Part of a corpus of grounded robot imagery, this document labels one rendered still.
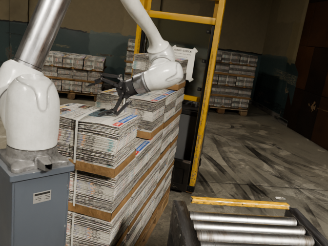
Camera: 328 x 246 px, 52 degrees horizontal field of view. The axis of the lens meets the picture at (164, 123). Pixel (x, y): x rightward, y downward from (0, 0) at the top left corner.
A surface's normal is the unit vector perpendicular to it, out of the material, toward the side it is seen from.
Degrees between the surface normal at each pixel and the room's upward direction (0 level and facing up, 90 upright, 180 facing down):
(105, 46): 90
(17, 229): 90
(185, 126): 90
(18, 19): 90
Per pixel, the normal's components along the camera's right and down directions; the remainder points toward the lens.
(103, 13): 0.11, 0.26
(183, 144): -0.25, 0.22
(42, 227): 0.66, 0.27
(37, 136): 0.48, 0.32
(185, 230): 0.13, -0.96
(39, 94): 0.61, -0.07
